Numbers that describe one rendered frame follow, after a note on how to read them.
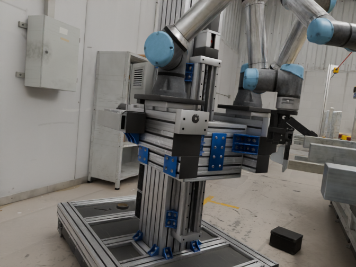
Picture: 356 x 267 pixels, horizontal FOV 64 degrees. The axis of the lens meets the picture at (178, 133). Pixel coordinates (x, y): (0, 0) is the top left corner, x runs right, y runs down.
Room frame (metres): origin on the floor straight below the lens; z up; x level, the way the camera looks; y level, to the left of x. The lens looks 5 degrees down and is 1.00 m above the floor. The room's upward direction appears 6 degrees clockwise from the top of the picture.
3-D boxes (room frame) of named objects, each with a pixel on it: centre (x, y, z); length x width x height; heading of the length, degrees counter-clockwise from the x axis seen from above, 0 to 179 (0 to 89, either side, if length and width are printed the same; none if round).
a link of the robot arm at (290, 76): (0.98, -0.36, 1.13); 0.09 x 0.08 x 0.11; 76
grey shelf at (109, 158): (3.65, 0.63, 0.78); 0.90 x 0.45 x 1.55; 155
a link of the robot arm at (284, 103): (0.98, -0.36, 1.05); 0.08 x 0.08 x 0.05
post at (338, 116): (2.28, -1.26, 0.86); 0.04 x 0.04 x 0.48; 69
